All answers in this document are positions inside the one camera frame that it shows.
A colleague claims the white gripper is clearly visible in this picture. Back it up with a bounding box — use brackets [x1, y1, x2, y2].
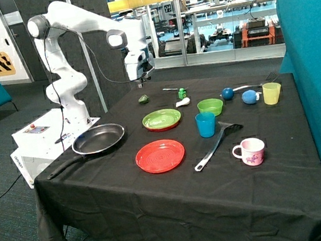
[124, 50, 154, 88]

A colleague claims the green pepper toy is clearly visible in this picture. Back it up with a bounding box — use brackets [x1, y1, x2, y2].
[138, 94, 149, 104]

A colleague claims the white garlic toy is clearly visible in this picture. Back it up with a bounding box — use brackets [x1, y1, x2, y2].
[175, 97, 191, 108]

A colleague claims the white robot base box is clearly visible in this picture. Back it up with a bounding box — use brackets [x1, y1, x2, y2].
[11, 108, 99, 188]

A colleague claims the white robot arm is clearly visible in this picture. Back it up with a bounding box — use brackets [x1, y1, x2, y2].
[27, 1, 154, 130]

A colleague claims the small metal spoon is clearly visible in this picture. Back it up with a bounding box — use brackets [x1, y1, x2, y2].
[162, 88, 179, 91]

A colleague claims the green cube toy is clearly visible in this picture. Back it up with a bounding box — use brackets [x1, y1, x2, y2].
[178, 88, 187, 100]

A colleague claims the red plate under green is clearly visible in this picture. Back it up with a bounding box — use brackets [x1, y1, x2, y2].
[145, 121, 180, 132]

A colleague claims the black frying pan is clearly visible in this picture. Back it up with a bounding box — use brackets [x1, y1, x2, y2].
[47, 123, 126, 180]

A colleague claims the blue cup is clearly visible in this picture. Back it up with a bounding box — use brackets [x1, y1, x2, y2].
[195, 112, 215, 138]

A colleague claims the green bowl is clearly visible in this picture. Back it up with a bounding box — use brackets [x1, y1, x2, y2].
[197, 98, 223, 116]

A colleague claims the dark blue ball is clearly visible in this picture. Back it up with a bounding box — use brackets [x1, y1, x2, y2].
[221, 87, 235, 101]

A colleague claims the black spatula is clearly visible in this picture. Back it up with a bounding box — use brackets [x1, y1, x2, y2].
[194, 121, 244, 172]

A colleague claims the light blue ball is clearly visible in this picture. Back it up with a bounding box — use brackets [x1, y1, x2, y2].
[242, 90, 259, 105]

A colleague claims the black tablecloth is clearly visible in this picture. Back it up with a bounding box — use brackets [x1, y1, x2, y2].
[35, 73, 321, 241]

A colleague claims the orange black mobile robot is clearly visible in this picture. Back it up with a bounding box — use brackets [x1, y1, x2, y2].
[241, 17, 276, 48]

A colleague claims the yellow cup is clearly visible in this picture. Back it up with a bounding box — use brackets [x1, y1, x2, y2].
[262, 82, 281, 106]

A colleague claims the pink white mug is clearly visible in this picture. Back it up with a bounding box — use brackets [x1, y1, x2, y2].
[232, 138, 265, 166]

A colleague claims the metal fork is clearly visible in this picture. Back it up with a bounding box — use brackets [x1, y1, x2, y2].
[233, 72, 279, 92]

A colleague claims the yellow black sign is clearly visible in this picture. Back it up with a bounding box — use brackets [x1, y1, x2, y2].
[0, 51, 16, 77]

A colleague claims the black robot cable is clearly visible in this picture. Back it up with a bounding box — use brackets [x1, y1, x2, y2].
[0, 11, 159, 210]

